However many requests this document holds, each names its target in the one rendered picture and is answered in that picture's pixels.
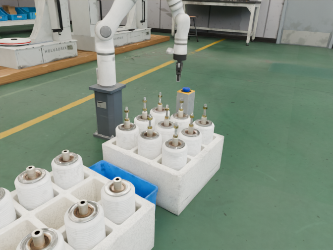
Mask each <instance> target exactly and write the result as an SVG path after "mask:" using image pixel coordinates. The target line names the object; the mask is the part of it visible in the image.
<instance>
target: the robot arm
mask: <svg viewBox="0 0 333 250"><path fill-rule="evenodd" d="M137 1H138V0H114V2H113V5H112V7H111V9H110V11H109V12H108V14H107V15H106V16H105V17H104V19H103V20H101V21H99V22H97V23H96V25H95V29H94V31H95V43H96V51H97V64H98V68H96V72H97V85H98V86H100V87H102V88H113V87H115V86H116V74H115V54H114V45H113V36H114V34H115V33H116V31H117V29H118V27H119V25H120V23H121V22H122V20H123V19H124V18H125V16H126V15H127V14H128V13H129V11H130V10H131V9H132V8H133V6H134V5H135V3H136V2H137ZM167 3H168V5H169V7H170V10H171V13H172V17H173V20H174V22H175V24H176V25H177V32H176V34H175V38H174V48H168V49H167V51H166V53H167V54H173V59H174V60H177V62H176V82H180V78H181V72H182V67H183V63H182V61H185V60H186V59H187V38H188V32H189V28H190V17H189V16H188V15H187V14H185V13H184V10H183V7H182V6H183V3H182V0H167Z"/></svg>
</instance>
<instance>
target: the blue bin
mask: <svg viewBox="0 0 333 250"><path fill-rule="evenodd" d="M88 168H89V169H91V170H93V171H95V172H97V173H98V174H100V175H102V176H104V177H106V178H107V179H109V180H113V179H114V178H116V177H120V178H121V179H124V180H127V181H129V182H131V183H132V184H133V185H134V187H135V194H137V195H138V196H140V197H142V198H144V199H146V200H148V201H149V202H151V203H153V204H154V205H156V197H157V192H158V187H157V186H156V185H154V184H152V183H150V182H148V181H146V180H144V179H142V178H140V177H138V176H136V175H134V174H132V173H130V172H128V171H126V170H124V169H122V168H119V167H117V166H115V165H113V164H111V163H109V162H107V161H105V160H101V161H99V162H97V163H96V164H94V165H92V166H90V167H88Z"/></svg>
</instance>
